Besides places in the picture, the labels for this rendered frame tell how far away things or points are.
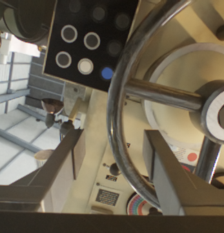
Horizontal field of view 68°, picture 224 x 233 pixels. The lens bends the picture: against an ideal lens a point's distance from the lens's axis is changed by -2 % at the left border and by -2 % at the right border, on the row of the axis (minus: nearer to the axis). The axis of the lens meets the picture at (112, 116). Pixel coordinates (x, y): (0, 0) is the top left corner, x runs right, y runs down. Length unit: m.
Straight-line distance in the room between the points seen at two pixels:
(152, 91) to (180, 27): 0.28
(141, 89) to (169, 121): 0.16
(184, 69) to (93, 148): 0.32
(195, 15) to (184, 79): 0.20
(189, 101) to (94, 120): 0.29
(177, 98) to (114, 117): 0.09
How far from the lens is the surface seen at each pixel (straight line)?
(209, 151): 0.31
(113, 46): 0.34
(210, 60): 0.38
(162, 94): 0.24
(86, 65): 0.35
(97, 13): 0.36
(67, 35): 0.36
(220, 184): 0.63
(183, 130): 0.38
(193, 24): 0.50
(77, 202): 0.65
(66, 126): 0.45
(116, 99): 0.22
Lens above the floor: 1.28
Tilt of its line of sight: 16 degrees up
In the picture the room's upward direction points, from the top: 162 degrees counter-clockwise
